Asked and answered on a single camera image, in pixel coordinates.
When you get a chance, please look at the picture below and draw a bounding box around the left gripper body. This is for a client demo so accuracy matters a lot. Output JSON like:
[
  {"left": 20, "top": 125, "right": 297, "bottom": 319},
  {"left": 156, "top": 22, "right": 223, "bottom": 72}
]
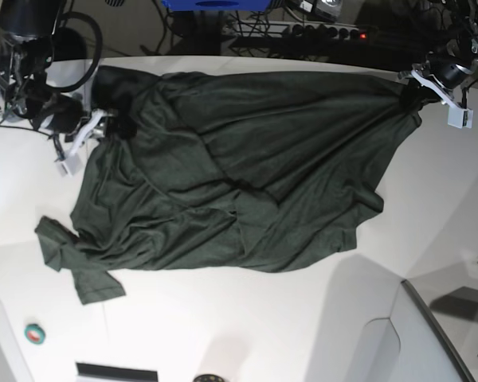
[{"left": 398, "top": 53, "right": 474, "bottom": 105}]

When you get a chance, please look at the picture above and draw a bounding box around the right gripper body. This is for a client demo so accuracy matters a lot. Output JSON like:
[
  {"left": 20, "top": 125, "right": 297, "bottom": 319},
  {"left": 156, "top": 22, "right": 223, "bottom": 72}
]
[{"left": 29, "top": 94, "right": 99, "bottom": 142}]

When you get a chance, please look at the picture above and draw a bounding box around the dark green t-shirt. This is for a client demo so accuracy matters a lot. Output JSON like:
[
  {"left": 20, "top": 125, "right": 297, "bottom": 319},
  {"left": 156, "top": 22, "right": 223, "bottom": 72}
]
[{"left": 35, "top": 66, "right": 421, "bottom": 304}]

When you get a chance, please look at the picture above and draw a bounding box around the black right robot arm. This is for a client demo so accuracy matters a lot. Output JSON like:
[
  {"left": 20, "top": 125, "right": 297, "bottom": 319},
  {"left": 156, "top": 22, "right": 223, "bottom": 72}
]
[{"left": 0, "top": 1, "right": 136, "bottom": 175}]

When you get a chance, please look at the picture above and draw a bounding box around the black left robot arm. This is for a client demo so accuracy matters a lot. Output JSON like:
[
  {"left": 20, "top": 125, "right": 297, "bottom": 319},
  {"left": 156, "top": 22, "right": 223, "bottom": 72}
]
[{"left": 398, "top": 1, "right": 478, "bottom": 129}]

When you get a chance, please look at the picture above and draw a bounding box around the white power strip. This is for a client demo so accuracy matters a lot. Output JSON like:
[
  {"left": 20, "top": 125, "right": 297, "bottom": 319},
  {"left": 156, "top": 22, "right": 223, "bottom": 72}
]
[{"left": 223, "top": 20, "right": 369, "bottom": 42}]

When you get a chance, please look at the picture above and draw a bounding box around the green red emergency button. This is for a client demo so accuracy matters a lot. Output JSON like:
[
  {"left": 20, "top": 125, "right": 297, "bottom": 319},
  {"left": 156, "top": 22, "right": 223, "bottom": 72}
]
[{"left": 24, "top": 323, "right": 46, "bottom": 345}]

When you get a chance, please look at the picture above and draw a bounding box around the black round knob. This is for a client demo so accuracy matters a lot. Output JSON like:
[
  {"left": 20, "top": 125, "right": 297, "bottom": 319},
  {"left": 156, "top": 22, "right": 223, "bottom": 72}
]
[{"left": 193, "top": 374, "right": 225, "bottom": 382}]

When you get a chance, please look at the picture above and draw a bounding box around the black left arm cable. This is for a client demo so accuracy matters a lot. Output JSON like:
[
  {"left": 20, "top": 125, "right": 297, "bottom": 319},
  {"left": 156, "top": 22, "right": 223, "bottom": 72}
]
[{"left": 449, "top": 0, "right": 478, "bottom": 111}]

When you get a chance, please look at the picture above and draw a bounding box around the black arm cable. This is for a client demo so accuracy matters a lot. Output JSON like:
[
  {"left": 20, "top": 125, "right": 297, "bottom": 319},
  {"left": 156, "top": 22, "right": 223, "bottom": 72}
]
[
  {"left": 0, "top": 10, "right": 104, "bottom": 160},
  {"left": 449, "top": 0, "right": 478, "bottom": 111}
]

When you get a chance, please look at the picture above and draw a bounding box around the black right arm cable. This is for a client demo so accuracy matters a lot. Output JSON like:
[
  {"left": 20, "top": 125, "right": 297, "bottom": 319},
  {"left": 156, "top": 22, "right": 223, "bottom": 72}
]
[{"left": 0, "top": 10, "right": 104, "bottom": 160}]

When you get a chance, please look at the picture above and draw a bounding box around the grey monitor frame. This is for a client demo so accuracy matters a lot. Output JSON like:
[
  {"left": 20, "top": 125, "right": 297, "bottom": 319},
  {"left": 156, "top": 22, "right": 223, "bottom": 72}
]
[{"left": 402, "top": 279, "right": 475, "bottom": 382}]

